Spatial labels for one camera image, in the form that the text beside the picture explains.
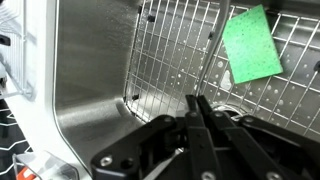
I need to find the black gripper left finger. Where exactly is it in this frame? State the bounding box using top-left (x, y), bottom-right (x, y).
top-left (90, 94), bottom-right (223, 180)

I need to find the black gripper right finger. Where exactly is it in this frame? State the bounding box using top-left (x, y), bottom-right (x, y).
top-left (197, 95), bottom-right (320, 180)

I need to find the green sponge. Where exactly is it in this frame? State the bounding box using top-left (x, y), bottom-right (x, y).
top-left (221, 3), bottom-right (284, 85)

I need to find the stainless steel sink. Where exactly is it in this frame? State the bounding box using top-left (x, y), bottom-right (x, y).
top-left (53, 0), bottom-right (320, 180)

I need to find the clear plastic sponge holder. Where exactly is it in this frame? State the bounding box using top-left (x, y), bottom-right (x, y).
top-left (12, 151), bottom-right (81, 180)

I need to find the red rimmed white scrubber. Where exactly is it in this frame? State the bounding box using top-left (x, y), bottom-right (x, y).
top-left (15, 167), bottom-right (36, 180)

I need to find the metal dish drying rack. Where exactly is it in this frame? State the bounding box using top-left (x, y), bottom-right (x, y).
top-left (0, 0), bottom-right (35, 101)

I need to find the metal wire sink grid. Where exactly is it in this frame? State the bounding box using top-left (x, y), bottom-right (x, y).
top-left (123, 0), bottom-right (320, 141)

